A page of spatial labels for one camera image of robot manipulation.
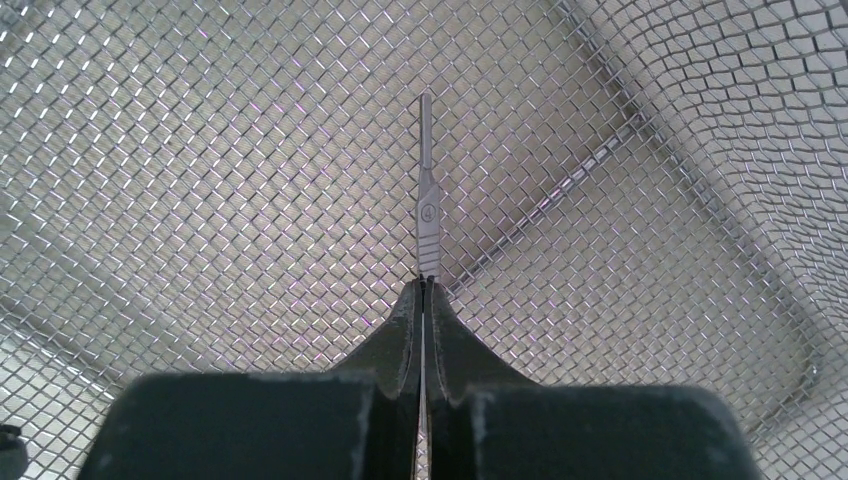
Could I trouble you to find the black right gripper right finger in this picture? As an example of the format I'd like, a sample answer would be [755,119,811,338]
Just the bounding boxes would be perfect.
[421,277,761,479]

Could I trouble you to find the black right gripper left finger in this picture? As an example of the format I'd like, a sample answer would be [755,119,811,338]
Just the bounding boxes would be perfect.
[80,279,425,479]

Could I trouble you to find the metal surgical instrument tray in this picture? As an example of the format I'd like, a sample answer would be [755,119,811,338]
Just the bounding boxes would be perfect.
[1,1,847,479]

